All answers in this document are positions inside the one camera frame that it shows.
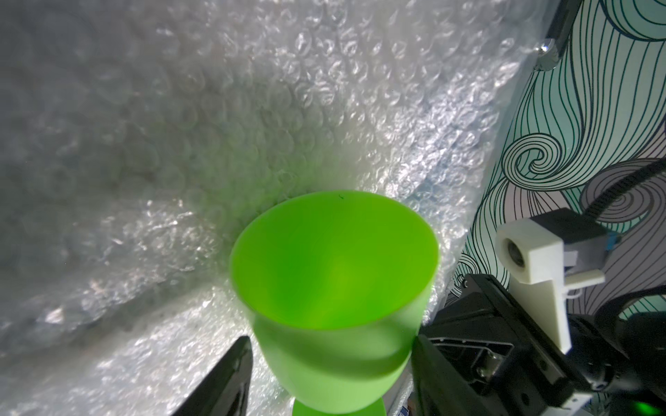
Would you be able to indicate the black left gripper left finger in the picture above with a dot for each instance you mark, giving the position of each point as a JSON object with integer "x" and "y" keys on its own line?
{"x": 225, "y": 390}

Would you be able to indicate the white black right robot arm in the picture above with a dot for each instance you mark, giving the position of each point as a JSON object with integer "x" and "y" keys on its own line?
{"x": 639, "y": 343}

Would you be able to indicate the black hard case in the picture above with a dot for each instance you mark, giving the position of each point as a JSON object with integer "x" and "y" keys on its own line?
{"x": 551, "y": 51}

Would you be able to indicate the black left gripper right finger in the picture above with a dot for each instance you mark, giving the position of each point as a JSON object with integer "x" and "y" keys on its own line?
{"x": 438, "y": 387}

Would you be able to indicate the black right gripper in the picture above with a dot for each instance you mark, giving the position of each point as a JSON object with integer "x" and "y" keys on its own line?
{"x": 514, "y": 368}

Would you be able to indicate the clear bubble wrap sheet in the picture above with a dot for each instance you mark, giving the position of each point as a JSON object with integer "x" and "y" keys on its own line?
{"x": 138, "y": 139}

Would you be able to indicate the green plastic wine glass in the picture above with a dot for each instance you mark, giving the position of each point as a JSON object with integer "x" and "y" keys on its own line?
{"x": 335, "y": 285}

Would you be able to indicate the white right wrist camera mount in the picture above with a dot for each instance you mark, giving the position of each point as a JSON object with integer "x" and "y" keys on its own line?
{"x": 548, "y": 257}

